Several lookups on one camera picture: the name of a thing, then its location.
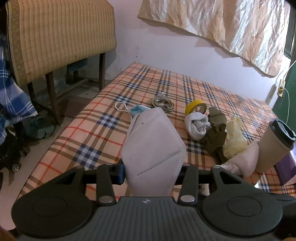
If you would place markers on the olive green glove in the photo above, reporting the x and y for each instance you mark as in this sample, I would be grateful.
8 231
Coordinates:
215 136

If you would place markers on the green sandals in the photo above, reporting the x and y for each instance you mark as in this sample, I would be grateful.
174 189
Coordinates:
40 126

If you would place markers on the white rolled sock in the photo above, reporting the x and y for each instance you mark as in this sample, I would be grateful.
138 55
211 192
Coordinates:
197 125

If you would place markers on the beige wall curtain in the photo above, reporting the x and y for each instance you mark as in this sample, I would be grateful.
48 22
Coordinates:
253 30

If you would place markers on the purple packet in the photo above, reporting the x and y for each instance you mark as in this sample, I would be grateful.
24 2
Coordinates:
286 169

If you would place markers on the white KN95 mask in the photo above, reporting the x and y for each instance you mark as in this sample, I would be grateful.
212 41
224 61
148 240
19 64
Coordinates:
153 154

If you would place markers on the green door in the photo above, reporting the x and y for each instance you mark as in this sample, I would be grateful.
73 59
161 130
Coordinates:
284 106

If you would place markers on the white cloth sock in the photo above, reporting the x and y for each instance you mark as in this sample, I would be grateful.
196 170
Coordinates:
244 163

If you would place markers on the woven wooden chair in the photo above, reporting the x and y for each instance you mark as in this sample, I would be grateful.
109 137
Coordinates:
47 35

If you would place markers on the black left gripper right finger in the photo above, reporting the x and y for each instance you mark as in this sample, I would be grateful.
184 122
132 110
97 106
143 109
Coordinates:
191 178

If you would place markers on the folded blue mask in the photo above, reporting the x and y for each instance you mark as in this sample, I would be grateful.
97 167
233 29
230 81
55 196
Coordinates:
133 111

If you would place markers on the wall power socket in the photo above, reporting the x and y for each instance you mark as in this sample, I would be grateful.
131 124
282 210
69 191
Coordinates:
281 88

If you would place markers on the yellow tape roll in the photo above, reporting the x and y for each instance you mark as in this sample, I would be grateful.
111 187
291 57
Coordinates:
196 106

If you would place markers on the plaid bed sheet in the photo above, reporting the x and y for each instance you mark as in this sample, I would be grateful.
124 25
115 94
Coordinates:
97 133

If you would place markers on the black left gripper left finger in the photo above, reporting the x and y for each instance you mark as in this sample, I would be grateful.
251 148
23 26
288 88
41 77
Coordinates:
106 176

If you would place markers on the blue checkered cloth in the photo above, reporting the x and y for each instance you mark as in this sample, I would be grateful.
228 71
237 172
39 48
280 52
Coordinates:
15 103

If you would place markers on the pale yellow glove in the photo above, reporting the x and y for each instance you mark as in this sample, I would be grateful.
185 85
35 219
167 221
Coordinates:
235 141

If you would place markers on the paper coffee cup black lid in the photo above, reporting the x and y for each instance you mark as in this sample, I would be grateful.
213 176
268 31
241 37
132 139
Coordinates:
276 142

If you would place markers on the pink cardboard box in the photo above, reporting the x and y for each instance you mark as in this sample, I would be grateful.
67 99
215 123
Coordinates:
275 170

